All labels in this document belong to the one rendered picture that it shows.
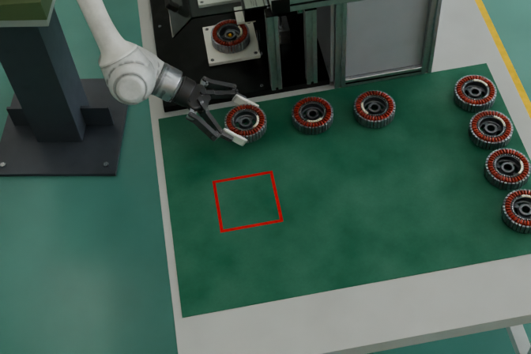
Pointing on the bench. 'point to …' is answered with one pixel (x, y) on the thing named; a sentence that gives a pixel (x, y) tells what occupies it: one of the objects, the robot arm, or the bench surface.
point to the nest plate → (231, 51)
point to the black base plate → (191, 45)
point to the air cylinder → (284, 32)
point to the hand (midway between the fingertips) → (244, 122)
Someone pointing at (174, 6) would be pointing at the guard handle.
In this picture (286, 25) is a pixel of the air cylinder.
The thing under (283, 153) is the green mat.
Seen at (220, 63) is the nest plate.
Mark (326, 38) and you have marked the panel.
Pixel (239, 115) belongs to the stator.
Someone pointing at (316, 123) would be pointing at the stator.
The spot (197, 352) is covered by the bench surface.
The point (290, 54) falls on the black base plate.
